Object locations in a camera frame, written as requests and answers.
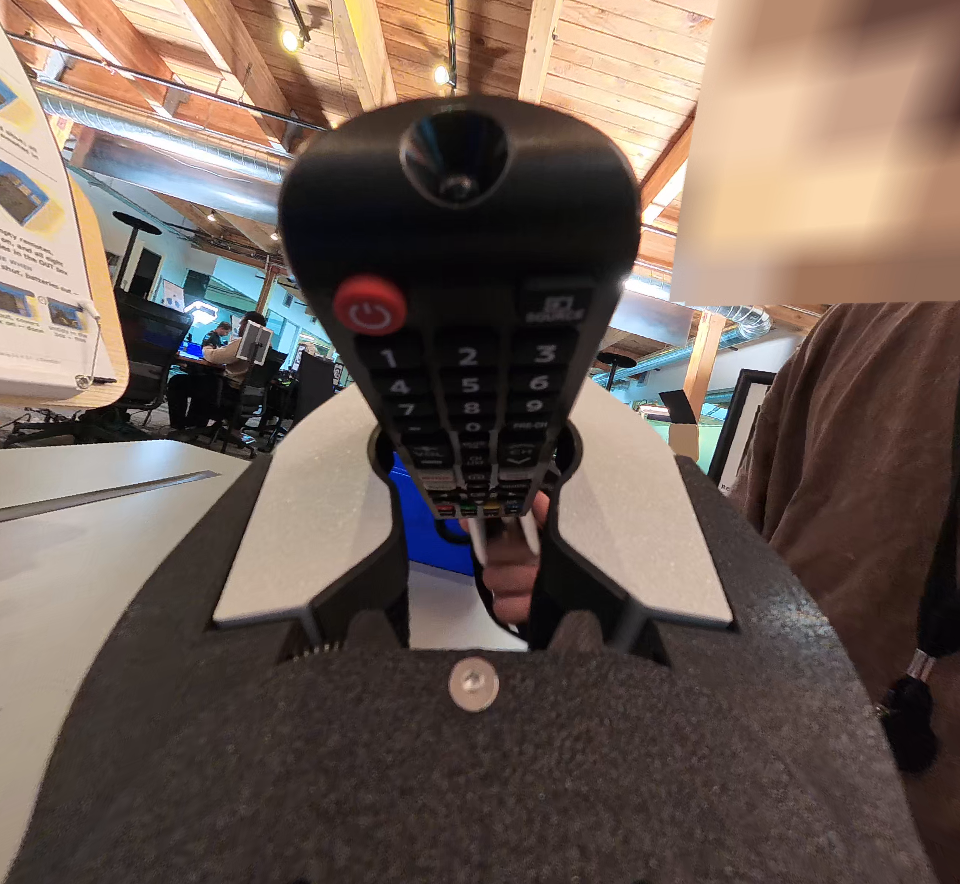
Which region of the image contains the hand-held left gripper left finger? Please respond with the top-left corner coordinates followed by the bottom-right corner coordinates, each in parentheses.
top-left (212, 381), bottom-right (412, 648)

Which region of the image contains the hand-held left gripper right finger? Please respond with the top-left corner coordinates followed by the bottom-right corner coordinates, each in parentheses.
top-left (528, 377), bottom-right (734, 652)

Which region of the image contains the blue plastic bin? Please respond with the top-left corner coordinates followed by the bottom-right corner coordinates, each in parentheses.
top-left (390, 452), bottom-right (481, 576)

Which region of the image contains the black remote control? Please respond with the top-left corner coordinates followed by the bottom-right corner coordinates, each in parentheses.
top-left (277, 100), bottom-right (642, 521)

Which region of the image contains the grey desk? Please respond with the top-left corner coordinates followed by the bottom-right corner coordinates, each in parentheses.
top-left (0, 437), bottom-right (526, 817)

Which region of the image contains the person's right hand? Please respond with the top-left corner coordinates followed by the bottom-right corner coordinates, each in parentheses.
top-left (480, 490), bottom-right (552, 626)

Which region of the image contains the tan cardboard panel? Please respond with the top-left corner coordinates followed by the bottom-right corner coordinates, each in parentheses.
top-left (660, 389), bottom-right (702, 461)

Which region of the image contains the black office chair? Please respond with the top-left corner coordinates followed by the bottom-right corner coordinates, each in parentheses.
top-left (82, 289), bottom-right (195, 421)
top-left (288, 351), bottom-right (339, 429)

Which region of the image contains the white sign with black marker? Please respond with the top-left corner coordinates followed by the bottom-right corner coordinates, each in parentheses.
top-left (708, 368), bottom-right (777, 487)

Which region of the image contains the person in brown shirt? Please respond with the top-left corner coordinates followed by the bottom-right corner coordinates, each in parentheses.
top-left (731, 302), bottom-right (960, 884)

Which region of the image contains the wooden instruction board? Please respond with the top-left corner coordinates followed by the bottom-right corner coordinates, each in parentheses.
top-left (0, 29), bottom-right (130, 408)

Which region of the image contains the silver ventilation duct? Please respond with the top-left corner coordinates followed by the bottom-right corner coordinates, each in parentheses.
top-left (33, 85), bottom-right (295, 189)

